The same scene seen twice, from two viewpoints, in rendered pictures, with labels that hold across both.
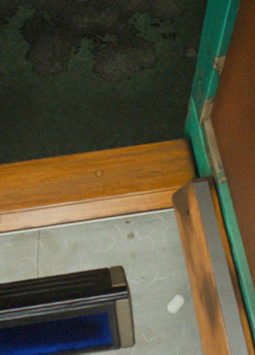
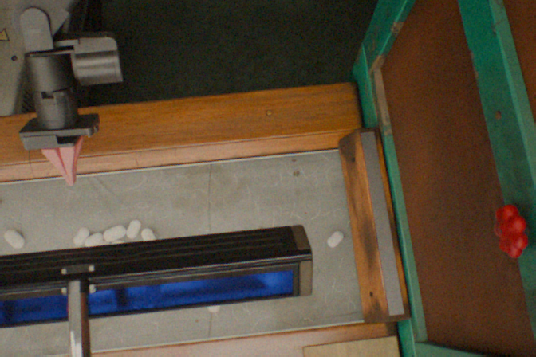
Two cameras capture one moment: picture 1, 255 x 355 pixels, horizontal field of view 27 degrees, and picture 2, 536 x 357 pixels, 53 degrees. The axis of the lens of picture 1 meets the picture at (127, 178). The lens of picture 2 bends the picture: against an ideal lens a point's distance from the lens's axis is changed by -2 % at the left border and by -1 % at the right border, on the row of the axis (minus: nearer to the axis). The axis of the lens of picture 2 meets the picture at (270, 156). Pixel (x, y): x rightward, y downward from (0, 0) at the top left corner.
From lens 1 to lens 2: 12 cm
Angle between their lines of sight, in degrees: 9
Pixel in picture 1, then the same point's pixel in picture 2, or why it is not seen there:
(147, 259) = (311, 196)
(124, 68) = not seen: outside the picture
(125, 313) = (307, 271)
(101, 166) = (271, 105)
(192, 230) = (357, 177)
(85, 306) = (274, 265)
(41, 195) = (214, 131)
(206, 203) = (371, 153)
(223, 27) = not seen: outside the picture
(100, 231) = (268, 168)
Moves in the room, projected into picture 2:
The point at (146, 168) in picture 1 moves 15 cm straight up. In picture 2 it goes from (314, 110) to (325, 76)
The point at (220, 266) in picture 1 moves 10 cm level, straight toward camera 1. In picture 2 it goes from (381, 213) to (344, 268)
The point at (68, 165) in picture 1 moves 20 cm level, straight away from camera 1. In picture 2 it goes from (240, 103) to (221, 5)
